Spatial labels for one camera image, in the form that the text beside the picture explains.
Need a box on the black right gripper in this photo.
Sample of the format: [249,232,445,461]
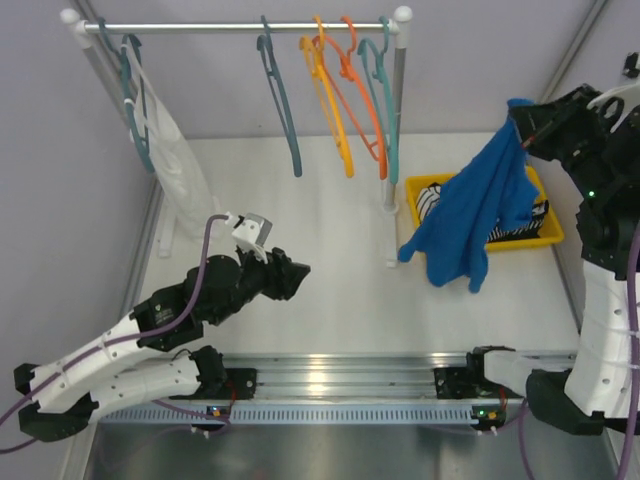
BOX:
[509,81,616,197]

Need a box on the blue tank top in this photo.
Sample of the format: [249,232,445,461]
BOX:
[397,116,539,294]

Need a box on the slate blue hanger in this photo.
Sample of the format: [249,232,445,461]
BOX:
[256,15,303,178]

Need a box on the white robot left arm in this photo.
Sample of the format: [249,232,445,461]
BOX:
[14,248,311,442]

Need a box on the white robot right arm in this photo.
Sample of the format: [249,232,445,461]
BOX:
[466,84,639,436]

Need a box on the teal hanger right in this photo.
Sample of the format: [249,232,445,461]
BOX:
[356,16,399,185]

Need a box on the teal hanger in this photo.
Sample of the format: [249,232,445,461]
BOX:
[356,16,399,185]
[97,17,155,174]

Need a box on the orange hanger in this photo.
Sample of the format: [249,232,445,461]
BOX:
[312,15,390,181]

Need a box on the yellow hanger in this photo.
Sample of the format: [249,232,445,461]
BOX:
[299,16,355,178]

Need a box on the teal hanger left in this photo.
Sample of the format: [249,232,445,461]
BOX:
[97,17,155,174]

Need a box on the black white striped garment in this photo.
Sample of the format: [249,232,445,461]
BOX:
[416,182,550,243]

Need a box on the white hanging garment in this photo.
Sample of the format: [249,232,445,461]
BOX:
[129,53,219,239]

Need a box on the white clothes rack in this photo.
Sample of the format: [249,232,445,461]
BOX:
[60,1,413,268]

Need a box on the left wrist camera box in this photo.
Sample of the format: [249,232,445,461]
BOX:
[225,213,273,263]

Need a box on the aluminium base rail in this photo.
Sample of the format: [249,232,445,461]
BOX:
[119,352,576,401]

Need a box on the slotted grey cable duct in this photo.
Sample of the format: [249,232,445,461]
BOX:
[100,401,506,426]

